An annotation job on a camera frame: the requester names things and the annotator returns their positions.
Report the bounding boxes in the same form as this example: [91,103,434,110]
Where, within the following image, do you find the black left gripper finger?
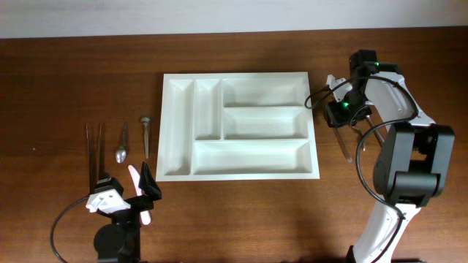
[94,177,124,195]
[138,162,162,200]

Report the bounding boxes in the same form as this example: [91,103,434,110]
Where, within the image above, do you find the steel tablespoon long handle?
[365,115,385,145]

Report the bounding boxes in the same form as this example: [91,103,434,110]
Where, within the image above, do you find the small steel fork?
[352,123,366,152]

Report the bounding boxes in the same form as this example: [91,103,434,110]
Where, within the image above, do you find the large steel fork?
[332,128,352,163]

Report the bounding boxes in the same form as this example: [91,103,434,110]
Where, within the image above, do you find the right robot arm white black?
[325,50,455,262]

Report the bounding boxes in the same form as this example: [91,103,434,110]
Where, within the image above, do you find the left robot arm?
[86,162,162,262]

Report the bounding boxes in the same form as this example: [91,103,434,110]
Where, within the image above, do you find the white plastic knife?
[127,165,151,225]

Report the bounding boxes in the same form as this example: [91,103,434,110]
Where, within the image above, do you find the right steel knife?
[97,123,103,180]

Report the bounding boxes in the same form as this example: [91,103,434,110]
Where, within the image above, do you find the small steel spoon left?
[115,123,128,164]

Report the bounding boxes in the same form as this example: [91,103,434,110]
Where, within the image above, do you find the small steel measuring spoon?
[140,117,151,159]

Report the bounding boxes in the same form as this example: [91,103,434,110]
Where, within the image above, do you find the white plastic cutlery tray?
[156,72,320,182]

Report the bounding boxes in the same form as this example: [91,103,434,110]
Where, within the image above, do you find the black left camera cable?
[49,195,91,262]

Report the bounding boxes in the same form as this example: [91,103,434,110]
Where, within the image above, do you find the black camera cable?
[303,75,420,263]
[49,195,91,262]

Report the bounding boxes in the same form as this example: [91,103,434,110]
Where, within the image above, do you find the black right camera cable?
[303,75,420,263]

